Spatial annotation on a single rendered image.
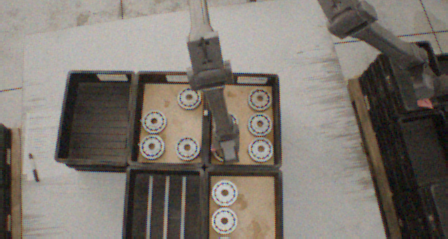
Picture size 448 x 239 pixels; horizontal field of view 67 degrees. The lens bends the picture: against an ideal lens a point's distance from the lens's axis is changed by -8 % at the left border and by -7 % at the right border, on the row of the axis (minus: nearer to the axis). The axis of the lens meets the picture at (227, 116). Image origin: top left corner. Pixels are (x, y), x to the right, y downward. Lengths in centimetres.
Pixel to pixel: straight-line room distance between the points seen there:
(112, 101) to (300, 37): 98
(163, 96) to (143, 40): 40
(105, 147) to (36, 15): 175
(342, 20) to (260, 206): 85
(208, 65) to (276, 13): 115
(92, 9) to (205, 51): 218
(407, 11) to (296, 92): 169
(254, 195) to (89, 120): 77
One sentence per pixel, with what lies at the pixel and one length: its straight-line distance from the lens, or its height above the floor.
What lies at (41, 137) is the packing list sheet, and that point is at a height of 70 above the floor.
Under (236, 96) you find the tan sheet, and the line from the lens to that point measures 158.
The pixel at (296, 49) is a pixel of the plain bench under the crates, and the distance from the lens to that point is 187.
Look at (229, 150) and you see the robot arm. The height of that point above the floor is 108.
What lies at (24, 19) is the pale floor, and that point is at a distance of 314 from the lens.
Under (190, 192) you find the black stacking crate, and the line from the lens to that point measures 148.
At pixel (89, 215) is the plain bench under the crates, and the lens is 169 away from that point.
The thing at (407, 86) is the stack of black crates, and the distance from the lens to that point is 226.
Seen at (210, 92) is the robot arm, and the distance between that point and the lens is 92.
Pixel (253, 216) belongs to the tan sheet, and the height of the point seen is 83.
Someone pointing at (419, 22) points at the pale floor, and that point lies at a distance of 322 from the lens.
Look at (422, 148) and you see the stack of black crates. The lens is 231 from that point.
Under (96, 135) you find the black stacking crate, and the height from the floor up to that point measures 83.
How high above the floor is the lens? 230
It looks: 72 degrees down
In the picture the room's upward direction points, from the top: 6 degrees clockwise
